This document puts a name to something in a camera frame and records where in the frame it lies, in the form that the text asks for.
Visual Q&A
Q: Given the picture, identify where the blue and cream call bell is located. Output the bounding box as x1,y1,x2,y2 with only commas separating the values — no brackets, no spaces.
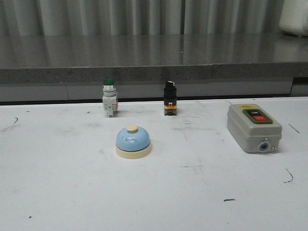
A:
115,124,152,159

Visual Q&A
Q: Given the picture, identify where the green pilot light push button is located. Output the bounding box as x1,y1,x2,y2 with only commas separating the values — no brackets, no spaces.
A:
103,79,118,117

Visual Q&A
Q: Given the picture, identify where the grey stone counter slab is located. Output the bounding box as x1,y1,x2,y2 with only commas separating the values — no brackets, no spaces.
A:
0,33,308,85

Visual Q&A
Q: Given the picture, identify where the grey pleated curtain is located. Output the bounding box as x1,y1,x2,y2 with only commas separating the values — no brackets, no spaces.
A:
0,0,283,36

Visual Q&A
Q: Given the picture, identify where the white object on counter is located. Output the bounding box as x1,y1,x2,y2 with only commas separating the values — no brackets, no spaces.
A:
279,0,308,37

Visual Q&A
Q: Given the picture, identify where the black selector switch yellow base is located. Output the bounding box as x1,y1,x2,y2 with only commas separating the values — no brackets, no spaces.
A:
164,81,177,116

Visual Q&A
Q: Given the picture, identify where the grey on off switch box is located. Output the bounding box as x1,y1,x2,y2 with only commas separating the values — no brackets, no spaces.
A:
227,104,282,153

